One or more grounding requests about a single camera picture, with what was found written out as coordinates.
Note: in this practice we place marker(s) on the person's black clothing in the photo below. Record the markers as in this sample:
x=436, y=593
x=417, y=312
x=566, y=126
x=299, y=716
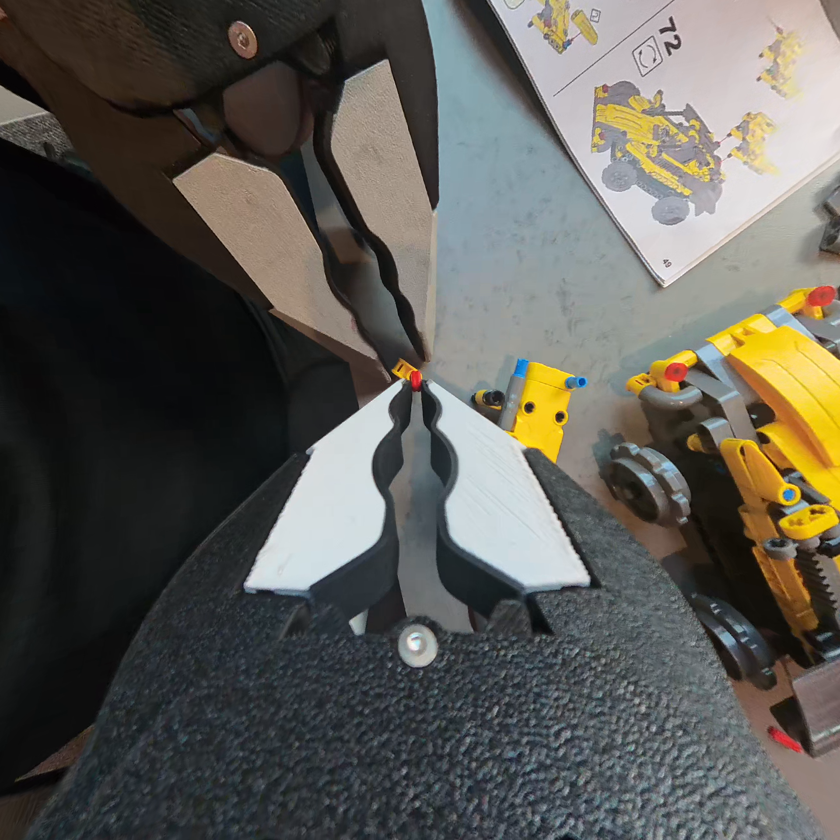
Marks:
x=131, y=394

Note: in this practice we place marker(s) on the brick instruction booklet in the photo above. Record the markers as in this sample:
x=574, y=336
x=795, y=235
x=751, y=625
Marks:
x=656, y=151

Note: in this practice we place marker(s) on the yellow panel with grey axle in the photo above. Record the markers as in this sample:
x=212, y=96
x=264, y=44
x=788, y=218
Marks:
x=544, y=400

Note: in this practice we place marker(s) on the grey desk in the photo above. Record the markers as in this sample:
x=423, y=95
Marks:
x=525, y=262

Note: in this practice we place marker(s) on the pile of loose brick pieces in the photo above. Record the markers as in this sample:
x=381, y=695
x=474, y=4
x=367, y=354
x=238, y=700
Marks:
x=832, y=229

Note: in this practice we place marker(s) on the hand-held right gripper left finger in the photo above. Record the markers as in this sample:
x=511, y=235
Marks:
x=321, y=518

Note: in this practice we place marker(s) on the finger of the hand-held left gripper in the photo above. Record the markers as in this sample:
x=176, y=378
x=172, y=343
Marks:
x=256, y=223
x=387, y=164

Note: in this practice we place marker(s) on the small yellow brick connector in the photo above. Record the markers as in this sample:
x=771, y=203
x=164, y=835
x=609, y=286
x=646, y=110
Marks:
x=400, y=367

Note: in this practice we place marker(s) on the yellow grey brick vehicle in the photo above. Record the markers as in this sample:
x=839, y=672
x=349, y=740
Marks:
x=774, y=367

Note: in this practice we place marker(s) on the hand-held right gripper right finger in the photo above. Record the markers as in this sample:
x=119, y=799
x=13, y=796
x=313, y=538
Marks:
x=512, y=518

